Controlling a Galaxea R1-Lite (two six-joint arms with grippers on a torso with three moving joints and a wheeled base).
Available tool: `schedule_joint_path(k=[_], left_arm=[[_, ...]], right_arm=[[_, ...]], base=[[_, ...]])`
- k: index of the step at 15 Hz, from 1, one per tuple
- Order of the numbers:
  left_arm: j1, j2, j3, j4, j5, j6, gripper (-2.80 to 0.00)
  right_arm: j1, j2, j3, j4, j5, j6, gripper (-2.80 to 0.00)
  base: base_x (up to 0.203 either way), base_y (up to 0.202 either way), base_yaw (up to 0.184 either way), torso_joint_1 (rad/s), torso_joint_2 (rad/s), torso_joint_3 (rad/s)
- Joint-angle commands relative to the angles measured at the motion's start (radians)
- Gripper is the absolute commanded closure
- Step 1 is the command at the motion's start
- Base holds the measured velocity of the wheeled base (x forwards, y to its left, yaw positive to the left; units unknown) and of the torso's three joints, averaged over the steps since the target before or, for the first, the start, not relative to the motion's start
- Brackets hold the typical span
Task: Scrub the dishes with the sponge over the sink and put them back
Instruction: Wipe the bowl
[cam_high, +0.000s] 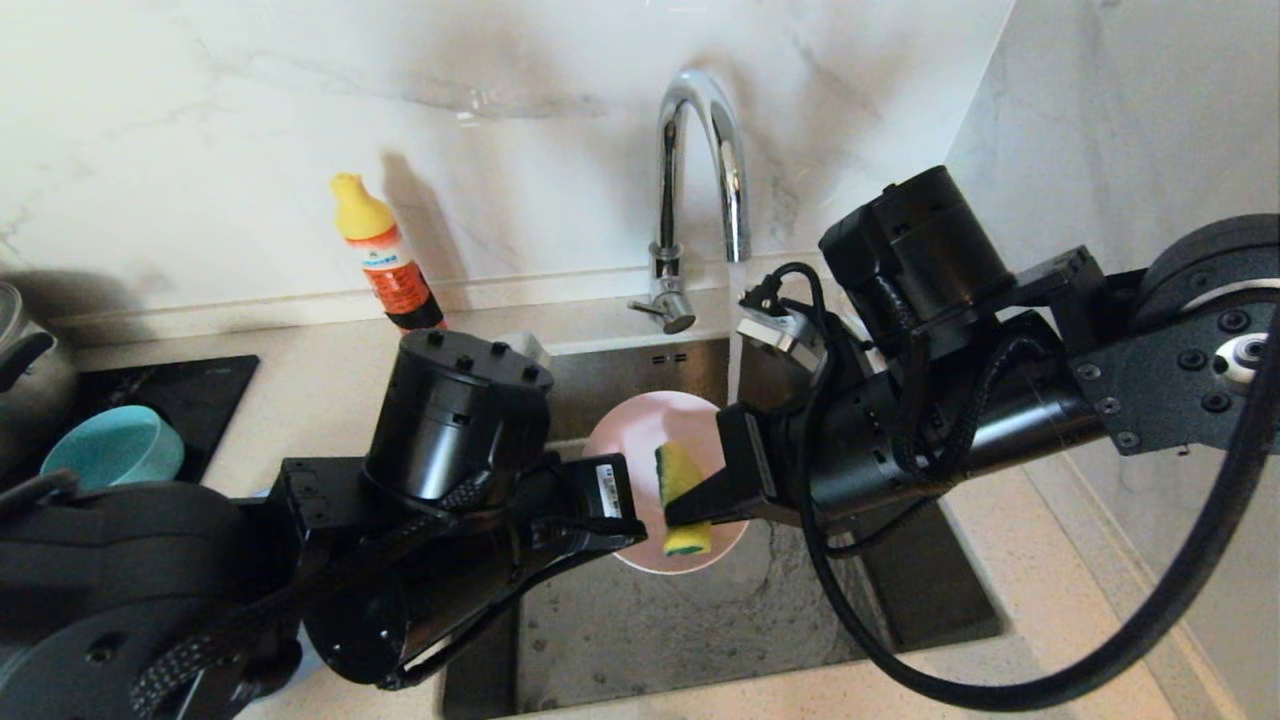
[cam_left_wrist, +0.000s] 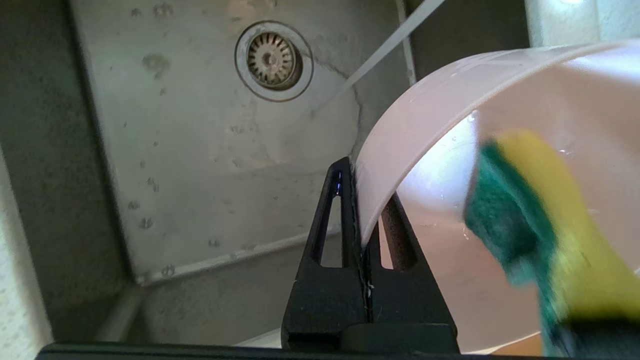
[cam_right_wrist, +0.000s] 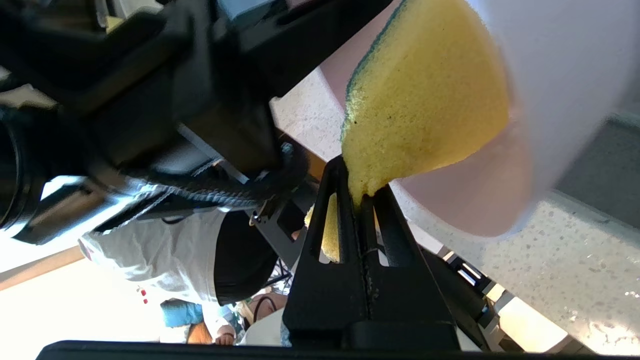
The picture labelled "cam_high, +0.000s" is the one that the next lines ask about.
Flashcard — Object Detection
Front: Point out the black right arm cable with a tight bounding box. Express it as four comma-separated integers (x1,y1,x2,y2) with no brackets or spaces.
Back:
765,262,1280,713

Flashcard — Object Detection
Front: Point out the black induction cooktop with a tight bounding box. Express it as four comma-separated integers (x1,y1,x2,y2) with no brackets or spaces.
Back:
0,355,259,486

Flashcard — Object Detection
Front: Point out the pink plastic bowl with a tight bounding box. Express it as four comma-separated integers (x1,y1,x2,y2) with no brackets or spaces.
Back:
583,390,751,576

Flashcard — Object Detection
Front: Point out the teal plastic bowl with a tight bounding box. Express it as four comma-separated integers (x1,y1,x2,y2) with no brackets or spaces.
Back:
40,405,186,491

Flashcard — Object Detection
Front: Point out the chrome gooseneck faucet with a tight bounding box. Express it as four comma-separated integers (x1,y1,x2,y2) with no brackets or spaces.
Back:
628,68,752,336

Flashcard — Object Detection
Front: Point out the steel cooking pot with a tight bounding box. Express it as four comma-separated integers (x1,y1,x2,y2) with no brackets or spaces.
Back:
0,283,81,476

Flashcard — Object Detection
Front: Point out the orange dish soap bottle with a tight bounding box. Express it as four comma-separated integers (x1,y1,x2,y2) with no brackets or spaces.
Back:
330,172,449,333

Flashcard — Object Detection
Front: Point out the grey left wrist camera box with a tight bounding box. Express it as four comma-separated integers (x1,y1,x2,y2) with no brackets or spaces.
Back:
495,332,553,373

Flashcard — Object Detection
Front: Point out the stainless steel sink basin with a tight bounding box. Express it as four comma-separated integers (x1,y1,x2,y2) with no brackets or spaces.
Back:
440,327,1006,720

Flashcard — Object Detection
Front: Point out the yellow green sponge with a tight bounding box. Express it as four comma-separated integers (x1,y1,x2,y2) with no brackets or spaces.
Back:
654,440,715,558

